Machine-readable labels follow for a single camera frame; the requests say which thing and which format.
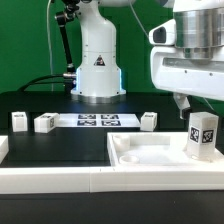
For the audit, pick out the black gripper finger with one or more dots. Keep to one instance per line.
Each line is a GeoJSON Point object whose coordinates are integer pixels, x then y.
{"type": "Point", "coordinates": [183, 104]}

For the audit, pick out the white square table top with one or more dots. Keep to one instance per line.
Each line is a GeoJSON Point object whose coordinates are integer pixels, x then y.
{"type": "Point", "coordinates": [154, 149]}

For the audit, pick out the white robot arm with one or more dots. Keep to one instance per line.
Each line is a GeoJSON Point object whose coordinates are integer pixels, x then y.
{"type": "Point", "coordinates": [187, 57]}

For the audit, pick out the white sheet with tags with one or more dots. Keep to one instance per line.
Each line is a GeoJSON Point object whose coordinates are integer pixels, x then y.
{"type": "Point", "coordinates": [98, 120]}

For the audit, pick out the white front fence bar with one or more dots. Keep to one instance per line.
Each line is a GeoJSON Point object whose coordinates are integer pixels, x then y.
{"type": "Point", "coordinates": [109, 179]}

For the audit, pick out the white fence bar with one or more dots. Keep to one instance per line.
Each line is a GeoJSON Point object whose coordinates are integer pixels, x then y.
{"type": "Point", "coordinates": [109, 179]}
{"type": "Point", "coordinates": [4, 148]}

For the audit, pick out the white left fence bar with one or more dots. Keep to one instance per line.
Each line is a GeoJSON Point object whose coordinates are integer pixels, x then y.
{"type": "Point", "coordinates": [4, 148]}

